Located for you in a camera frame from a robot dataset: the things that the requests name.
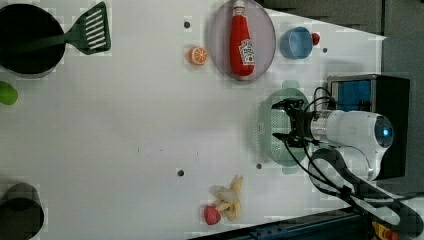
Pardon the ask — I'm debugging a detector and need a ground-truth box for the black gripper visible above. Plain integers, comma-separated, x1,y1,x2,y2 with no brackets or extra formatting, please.
271,98,314,148

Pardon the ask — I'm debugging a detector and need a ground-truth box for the green oval strainer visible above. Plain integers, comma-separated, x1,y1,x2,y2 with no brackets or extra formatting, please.
258,79,313,175

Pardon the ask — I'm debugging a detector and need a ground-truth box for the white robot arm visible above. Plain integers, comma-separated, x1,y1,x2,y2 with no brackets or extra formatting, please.
271,98,395,180

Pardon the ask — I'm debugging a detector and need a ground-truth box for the blue bowl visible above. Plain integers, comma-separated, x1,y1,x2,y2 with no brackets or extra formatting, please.
279,27,313,60

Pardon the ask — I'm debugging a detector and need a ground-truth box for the red ketchup bottle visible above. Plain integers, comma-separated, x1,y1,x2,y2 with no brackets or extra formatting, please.
229,0,255,77

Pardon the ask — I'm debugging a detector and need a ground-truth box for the red tomato toy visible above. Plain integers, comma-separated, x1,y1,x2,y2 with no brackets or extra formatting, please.
311,33,320,46

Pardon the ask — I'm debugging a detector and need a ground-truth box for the grey round plate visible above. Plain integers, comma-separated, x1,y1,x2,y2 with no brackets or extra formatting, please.
209,0,276,81

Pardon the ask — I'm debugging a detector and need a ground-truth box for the peeled banana toy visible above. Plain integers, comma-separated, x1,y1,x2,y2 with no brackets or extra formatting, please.
215,175,243,221

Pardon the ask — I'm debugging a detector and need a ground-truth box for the black toaster oven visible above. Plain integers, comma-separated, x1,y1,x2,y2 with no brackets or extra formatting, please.
327,74,410,180

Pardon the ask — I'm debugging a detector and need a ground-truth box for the orange slice toy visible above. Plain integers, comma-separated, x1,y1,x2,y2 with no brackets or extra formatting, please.
188,47,208,66

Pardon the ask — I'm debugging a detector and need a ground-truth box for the red strawberry toy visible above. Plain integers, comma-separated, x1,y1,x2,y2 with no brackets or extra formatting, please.
204,206,221,225

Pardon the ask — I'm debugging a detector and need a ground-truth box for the green spatula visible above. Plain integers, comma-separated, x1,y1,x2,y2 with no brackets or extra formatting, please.
13,1,112,55

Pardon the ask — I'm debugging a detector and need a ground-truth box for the green toy vegetable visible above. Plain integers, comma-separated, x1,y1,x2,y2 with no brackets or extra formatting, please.
0,81,19,105

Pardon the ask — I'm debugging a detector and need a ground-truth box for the black round container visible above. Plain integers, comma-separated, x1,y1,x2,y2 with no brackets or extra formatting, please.
0,183,45,240

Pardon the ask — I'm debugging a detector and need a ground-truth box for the black pot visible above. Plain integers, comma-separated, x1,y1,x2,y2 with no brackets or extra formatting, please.
0,4,65,78

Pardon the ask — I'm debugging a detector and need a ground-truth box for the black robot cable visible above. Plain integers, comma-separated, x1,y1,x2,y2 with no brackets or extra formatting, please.
283,86,424,240

